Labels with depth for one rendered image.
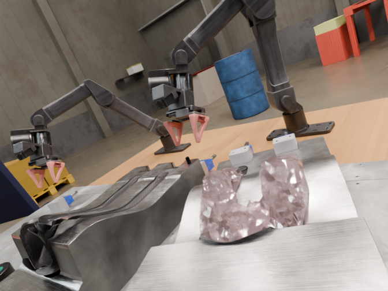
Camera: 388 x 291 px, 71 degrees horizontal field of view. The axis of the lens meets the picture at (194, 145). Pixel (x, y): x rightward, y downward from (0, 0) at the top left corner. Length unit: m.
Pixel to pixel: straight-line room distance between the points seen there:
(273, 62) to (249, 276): 0.65
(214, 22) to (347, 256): 0.67
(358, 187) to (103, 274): 0.48
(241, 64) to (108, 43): 7.82
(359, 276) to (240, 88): 4.35
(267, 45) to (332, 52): 6.19
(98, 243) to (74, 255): 0.04
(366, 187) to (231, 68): 4.06
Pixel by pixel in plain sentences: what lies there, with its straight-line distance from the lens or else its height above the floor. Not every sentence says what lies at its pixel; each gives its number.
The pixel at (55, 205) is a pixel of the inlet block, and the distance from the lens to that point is 1.15.
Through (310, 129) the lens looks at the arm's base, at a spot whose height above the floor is 0.81.
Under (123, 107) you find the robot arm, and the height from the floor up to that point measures 1.06.
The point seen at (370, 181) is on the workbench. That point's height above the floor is 0.80.
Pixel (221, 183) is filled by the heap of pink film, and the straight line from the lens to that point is 0.47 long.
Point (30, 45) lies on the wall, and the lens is 10.35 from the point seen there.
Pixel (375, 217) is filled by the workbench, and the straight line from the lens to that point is 0.51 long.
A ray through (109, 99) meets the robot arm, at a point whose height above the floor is 1.12.
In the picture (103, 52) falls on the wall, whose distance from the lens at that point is 11.38.
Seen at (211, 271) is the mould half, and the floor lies 0.91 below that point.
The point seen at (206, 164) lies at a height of 0.84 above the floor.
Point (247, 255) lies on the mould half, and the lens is 0.32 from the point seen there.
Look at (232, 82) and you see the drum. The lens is 4.56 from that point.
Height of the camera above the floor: 1.11
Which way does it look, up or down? 15 degrees down
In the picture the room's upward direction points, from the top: 23 degrees counter-clockwise
